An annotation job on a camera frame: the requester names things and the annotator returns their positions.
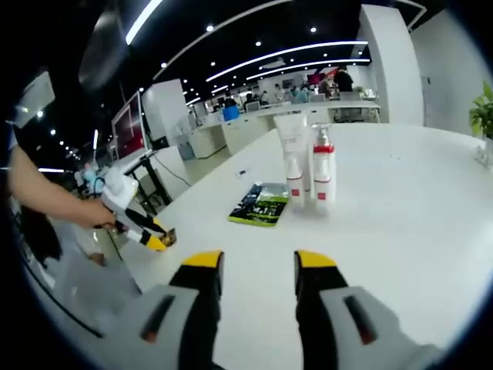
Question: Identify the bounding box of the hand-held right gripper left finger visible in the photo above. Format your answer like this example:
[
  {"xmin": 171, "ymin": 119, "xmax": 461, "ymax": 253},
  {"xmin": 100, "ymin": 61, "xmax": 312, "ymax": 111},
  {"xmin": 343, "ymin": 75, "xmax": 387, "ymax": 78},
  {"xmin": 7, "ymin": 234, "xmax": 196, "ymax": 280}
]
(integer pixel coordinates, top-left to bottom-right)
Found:
[{"xmin": 111, "ymin": 249, "xmax": 225, "ymax": 370}]

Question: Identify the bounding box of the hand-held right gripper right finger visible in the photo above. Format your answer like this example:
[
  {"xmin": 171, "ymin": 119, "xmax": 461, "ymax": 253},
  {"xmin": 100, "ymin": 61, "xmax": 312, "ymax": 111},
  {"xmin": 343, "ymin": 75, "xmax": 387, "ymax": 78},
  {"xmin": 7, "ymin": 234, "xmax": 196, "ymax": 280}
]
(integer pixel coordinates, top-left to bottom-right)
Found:
[{"xmin": 294, "ymin": 249, "xmax": 444, "ymax": 370}]

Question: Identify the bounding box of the green black skincare sachet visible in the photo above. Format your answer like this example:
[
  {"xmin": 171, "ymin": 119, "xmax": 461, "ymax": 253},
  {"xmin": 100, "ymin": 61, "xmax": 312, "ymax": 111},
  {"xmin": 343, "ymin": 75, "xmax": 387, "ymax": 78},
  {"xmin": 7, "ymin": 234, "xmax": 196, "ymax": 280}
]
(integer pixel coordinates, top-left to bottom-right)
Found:
[{"xmin": 227, "ymin": 181, "xmax": 290, "ymax": 228}]

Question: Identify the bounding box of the white skincare bottle red collar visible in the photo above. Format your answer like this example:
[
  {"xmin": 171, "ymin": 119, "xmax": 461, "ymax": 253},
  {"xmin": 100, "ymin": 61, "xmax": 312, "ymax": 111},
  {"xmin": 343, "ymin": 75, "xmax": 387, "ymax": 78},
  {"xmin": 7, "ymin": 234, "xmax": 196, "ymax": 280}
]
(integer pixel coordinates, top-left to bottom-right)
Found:
[{"xmin": 310, "ymin": 122, "xmax": 337, "ymax": 215}]

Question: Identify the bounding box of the white skincare tube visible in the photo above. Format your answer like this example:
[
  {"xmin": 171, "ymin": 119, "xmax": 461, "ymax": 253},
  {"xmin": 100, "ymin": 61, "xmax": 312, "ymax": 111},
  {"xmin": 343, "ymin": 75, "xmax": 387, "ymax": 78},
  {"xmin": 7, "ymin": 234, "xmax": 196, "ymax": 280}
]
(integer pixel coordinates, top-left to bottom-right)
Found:
[{"xmin": 273, "ymin": 114, "xmax": 312, "ymax": 193}]

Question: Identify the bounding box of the person's left hand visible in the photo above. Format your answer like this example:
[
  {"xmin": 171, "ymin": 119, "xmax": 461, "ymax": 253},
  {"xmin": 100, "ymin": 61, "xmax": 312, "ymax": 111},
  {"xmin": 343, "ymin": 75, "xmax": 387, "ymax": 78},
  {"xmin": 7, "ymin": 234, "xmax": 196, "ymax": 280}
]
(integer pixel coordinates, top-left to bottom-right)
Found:
[{"xmin": 86, "ymin": 202, "xmax": 119, "ymax": 232}]

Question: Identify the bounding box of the large display screen on stand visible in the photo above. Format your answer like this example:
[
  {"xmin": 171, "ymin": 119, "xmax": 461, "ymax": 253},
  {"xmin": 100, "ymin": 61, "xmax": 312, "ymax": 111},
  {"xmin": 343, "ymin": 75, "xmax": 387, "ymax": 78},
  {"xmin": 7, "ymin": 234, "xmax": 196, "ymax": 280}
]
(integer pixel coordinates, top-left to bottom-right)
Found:
[{"xmin": 110, "ymin": 90, "xmax": 174, "ymax": 209}]

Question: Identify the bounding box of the long white counter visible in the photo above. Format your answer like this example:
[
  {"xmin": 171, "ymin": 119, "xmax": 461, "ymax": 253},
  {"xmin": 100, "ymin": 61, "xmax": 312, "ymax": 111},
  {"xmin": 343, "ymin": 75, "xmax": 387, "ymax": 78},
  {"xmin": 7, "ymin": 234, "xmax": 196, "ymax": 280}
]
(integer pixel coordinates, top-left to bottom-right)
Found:
[{"xmin": 190, "ymin": 99, "xmax": 382, "ymax": 160}]

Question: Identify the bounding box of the potted green plant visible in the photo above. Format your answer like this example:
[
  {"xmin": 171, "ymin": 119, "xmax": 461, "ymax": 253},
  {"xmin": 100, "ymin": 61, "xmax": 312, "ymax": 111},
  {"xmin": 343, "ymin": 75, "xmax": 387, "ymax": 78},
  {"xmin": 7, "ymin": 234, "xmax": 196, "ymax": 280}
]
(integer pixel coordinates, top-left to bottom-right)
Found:
[{"xmin": 468, "ymin": 80, "xmax": 493, "ymax": 167}]

